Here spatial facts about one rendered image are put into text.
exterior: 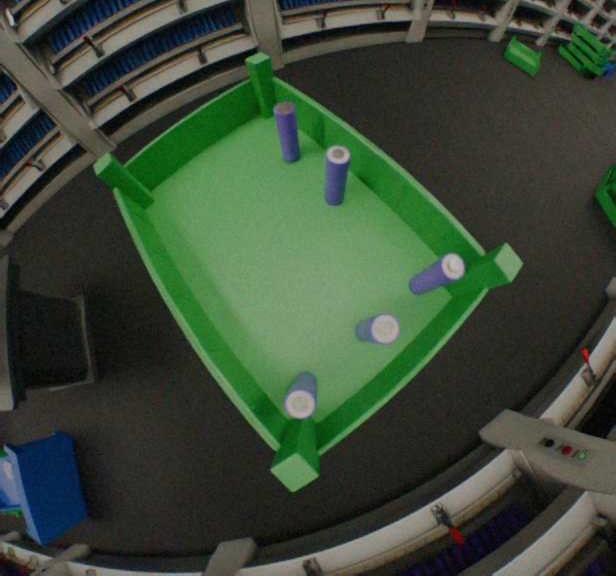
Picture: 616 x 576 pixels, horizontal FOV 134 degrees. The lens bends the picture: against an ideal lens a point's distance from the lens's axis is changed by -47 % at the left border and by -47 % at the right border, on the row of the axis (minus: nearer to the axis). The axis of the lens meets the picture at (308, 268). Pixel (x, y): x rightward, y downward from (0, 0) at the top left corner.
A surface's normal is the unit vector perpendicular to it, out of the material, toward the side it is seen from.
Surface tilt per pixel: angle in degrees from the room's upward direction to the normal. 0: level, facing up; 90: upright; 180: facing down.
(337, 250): 0
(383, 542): 20
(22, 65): 90
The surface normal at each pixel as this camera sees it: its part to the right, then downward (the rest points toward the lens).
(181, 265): -0.04, -0.25
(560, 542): -0.20, -0.54
